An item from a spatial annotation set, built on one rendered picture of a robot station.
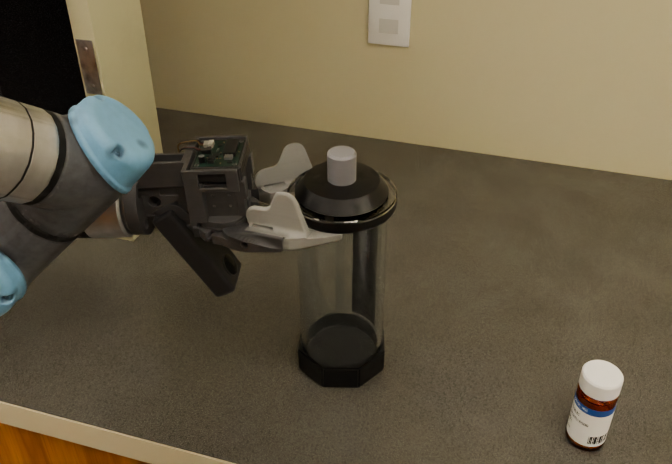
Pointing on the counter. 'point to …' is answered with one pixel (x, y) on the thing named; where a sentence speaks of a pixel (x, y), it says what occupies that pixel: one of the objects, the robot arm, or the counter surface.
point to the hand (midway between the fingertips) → (336, 212)
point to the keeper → (89, 66)
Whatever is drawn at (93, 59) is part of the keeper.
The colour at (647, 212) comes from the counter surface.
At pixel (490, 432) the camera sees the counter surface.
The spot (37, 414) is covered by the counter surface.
